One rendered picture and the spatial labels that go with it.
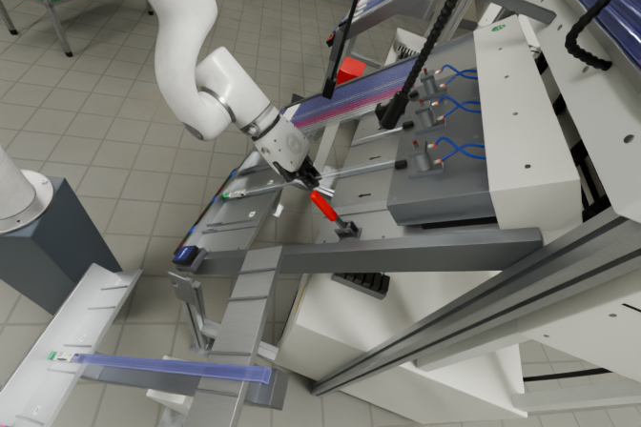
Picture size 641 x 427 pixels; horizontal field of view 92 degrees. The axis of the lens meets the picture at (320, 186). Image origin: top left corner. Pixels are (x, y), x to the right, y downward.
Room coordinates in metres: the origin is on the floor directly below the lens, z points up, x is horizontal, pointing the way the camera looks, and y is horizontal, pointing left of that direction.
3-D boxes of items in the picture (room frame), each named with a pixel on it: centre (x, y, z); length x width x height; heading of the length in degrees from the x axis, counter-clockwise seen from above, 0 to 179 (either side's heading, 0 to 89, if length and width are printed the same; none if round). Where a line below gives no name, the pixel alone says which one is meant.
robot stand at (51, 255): (0.26, 0.70, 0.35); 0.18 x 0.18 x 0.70; 20
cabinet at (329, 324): (0.60, -0.39, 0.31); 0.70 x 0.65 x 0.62; 179
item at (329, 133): (1.33, 0.06, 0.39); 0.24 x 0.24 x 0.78; 89
